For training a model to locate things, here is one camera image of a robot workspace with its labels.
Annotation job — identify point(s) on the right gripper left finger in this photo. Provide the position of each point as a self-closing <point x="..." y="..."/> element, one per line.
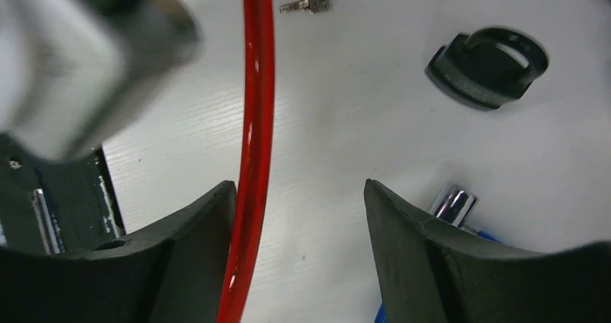
<point x="169" y="271"/>

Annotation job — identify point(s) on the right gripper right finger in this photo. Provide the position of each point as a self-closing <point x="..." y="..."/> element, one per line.
<point x="499" y="283"/>

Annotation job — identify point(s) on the blue cable lock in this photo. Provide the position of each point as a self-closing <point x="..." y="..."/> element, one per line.
<point x="453" y="206"/>

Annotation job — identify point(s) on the black padlock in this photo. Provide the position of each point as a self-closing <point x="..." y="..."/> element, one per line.
<point x="488" y="68"/>

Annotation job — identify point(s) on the red cable lock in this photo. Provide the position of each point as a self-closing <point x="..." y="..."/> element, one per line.
<point x="256" y="154"/>

